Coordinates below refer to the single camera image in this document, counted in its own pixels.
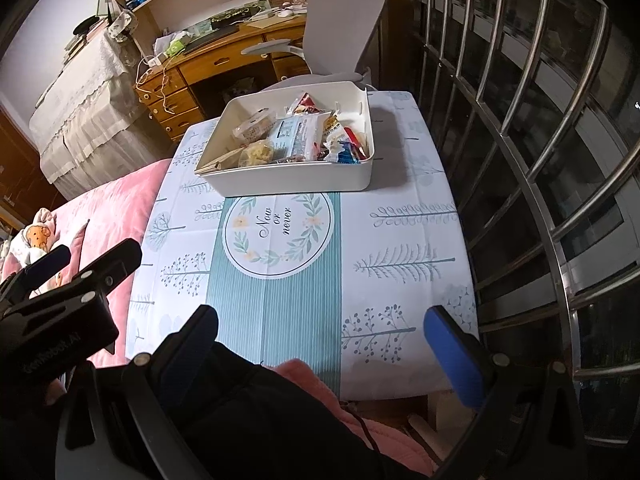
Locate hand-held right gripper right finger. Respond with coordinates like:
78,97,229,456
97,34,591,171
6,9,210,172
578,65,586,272
422,305,591,480

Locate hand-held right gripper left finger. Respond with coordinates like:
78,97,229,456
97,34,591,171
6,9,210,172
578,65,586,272
55,304,221,480

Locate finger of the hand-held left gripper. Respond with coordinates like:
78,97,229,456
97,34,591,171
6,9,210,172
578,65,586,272
0,244,72,303
64,238,144,307

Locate puffed snack clear packet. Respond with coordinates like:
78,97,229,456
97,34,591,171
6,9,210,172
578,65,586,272
237,141,277,167

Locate white plastic storage bin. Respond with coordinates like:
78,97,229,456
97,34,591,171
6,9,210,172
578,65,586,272
194,81,377,197

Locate light blue snack packet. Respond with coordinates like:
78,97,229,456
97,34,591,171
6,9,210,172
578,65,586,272
264,114,332,162

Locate small white snack packet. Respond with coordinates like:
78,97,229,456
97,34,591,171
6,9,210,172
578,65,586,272
320,140,346,164

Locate red white chips packet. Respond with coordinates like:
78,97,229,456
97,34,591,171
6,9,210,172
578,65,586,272
287,91,324,114

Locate plush toy doll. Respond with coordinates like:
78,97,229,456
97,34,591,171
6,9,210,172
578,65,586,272
5,207,91,291

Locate pink blanket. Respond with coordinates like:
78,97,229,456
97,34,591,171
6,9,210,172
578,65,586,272
0,157,174,366

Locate wooden cabinet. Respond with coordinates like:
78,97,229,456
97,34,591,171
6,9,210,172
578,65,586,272
0,105,56,221

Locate black clothing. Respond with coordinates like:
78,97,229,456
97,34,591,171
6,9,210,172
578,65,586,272
165,345,416,480

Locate pink fleece garment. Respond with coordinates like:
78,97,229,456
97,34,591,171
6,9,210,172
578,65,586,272
272,357,436,479

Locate steel window grille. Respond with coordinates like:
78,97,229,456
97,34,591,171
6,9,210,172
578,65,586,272
400,0,640,446

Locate white lace cover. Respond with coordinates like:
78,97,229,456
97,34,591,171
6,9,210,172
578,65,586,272
27,30,156,201

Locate tree print tablecloth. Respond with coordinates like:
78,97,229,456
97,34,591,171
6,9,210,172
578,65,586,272
125,91,480,396

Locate stack of books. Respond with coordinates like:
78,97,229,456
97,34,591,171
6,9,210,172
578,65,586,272
62,35,94,64

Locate bin bag under desk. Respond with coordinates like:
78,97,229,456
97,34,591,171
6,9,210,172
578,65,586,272
227,77,259,104

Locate wooden desk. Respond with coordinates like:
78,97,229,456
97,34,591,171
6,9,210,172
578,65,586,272
132,12,311,141

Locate white plastic bag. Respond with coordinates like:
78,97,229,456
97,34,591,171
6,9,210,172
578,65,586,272
152,30,194,56

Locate floral fabric bag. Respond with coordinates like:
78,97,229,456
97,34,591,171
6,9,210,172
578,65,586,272
107,10,140,41

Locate black keyboard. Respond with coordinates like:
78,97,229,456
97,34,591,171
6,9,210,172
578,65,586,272
185,25,239,54

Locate dark printed desk mat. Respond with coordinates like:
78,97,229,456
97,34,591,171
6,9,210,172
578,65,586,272
210,10,266,31

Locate grey office chair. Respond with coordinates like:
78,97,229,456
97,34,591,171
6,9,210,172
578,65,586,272
241,0,391,92

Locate white charging cables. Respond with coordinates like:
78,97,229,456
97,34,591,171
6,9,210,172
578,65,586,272
134,57,176,116

